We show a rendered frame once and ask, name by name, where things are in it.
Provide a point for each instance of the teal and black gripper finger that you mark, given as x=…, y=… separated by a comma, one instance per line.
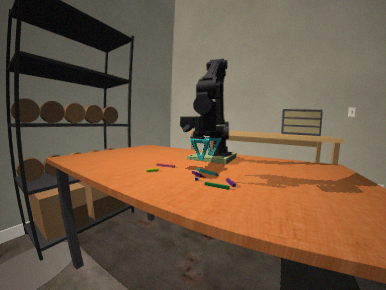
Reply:
x=203, y=141
x=216, y=145

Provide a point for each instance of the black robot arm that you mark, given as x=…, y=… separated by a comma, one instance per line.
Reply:
x=202, y=104

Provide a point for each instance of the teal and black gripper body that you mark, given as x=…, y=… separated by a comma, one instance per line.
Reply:
x=209, y=125

